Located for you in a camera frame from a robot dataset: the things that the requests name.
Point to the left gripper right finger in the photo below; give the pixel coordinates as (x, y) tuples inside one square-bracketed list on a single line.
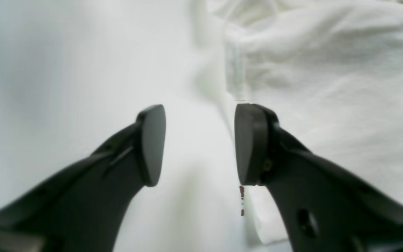
[(324, 207)]

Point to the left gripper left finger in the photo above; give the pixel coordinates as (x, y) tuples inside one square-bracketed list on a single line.
[(81, 208)]

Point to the white printed T-shirt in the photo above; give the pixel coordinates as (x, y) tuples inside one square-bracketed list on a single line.
[(332, 70)]

